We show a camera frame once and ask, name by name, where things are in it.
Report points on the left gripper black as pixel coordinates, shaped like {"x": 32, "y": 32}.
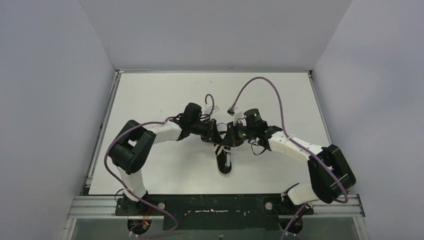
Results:
{"x": 212, "y": 131}

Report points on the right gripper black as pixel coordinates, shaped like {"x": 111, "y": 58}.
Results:
{"x": 231, "y": 139}

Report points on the white shoelace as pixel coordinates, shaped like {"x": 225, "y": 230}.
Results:
{"x": 223, "y": 156}

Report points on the black white canvas sneaker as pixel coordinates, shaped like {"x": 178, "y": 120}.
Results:
{"x": 223, "y": 171}

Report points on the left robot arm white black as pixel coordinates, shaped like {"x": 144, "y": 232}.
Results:
{"x": 131, "y": 147}

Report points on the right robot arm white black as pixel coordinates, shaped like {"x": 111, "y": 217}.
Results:
{"x": 330, "y": 175}

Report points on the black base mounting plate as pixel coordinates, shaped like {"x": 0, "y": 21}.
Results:
{"x": 268, "y": 211}

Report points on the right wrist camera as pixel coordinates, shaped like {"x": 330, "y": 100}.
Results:
{"x": 235, "y": 112}

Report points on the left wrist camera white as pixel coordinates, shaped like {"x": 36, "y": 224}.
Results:
{"x": 211, "y": 110}

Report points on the aluminium frame rail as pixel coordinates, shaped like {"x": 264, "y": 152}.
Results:
{"x": 103, "y": 207}

